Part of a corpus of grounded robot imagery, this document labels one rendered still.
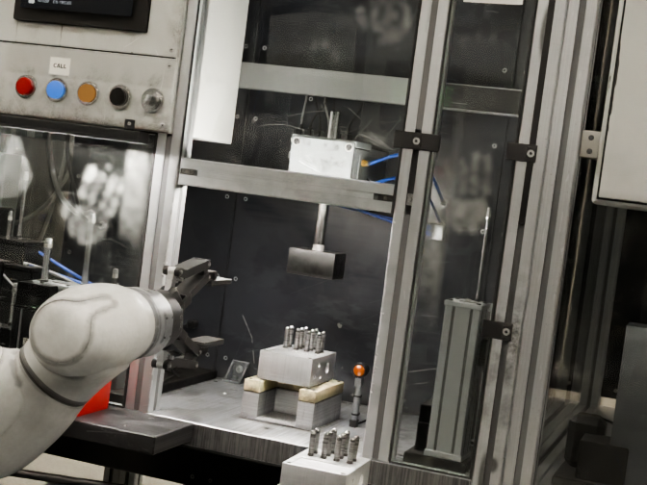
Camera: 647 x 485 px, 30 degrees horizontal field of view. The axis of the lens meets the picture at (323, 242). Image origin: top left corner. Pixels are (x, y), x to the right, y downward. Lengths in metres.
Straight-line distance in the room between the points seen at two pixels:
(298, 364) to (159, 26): 0.60
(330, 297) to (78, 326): 1.06
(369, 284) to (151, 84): 0.61
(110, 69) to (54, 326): 0.77
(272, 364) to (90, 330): 0.75
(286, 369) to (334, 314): 0.32
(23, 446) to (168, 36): 0.80
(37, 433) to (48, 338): 0.14
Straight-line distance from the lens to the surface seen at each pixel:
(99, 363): 1.38
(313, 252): 2.08
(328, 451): 1.79
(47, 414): 1.44
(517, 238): 1.82
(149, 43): 2.02
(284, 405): 2.13
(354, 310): 2.33
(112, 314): 1.38
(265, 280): 2.38
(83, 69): 2.07
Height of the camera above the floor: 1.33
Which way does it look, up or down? 3 degrees down
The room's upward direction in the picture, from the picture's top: 7 degrees clockwise
